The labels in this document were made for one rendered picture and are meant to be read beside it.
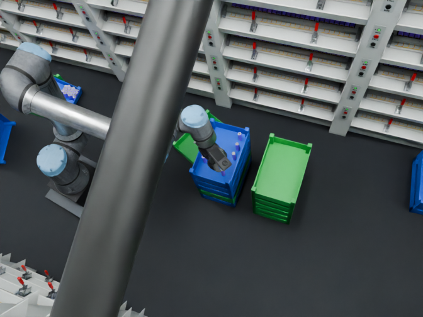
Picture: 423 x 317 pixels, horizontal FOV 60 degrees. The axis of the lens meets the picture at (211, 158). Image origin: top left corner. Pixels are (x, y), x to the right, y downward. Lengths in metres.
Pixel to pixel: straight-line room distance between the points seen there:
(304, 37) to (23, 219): 1.84
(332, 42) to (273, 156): 0.57
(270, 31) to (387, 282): 1.31
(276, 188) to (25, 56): 1.17
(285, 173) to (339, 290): 0.65
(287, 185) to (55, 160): 1.13
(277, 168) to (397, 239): 0.73
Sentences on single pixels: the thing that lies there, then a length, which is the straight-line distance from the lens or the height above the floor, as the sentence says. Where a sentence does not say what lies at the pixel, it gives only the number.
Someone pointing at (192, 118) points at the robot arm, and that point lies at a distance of 1.34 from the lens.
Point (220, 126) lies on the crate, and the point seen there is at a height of 0.34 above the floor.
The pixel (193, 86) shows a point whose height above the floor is 0.14.
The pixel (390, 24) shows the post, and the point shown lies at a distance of 1.54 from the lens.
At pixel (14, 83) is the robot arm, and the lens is 1.48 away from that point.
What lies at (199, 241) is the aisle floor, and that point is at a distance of 2.03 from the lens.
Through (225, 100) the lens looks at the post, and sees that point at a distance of 2.24.
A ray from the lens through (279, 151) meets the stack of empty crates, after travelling 1.81.
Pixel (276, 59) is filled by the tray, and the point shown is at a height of 0.52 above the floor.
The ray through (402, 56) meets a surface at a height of 0.71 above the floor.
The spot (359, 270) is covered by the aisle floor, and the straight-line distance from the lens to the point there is 2.04.
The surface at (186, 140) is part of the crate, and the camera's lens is 2.24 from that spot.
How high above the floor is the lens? 1.97
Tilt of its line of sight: 65 degrees down
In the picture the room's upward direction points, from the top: 18 degrees counter-clockwise
